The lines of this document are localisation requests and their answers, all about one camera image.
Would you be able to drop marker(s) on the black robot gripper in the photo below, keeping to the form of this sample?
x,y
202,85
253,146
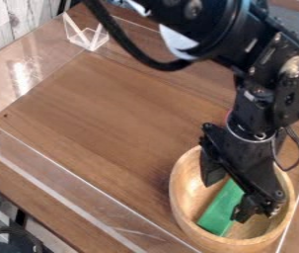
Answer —
x,y
233,152

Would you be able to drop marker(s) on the green rectangular block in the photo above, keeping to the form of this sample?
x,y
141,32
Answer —
x,y
216,219

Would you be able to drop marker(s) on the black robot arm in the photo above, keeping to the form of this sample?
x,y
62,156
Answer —
x,y
233,32

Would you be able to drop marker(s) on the brown wooden bowl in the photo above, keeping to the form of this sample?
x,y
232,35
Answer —
x,y
192,197

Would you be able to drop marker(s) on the black equipment lower left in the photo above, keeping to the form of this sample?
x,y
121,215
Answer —
x,y
18,240

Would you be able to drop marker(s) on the clear acrylic corner bracket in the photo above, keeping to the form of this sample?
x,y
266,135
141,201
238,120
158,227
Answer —
x,y
87,38

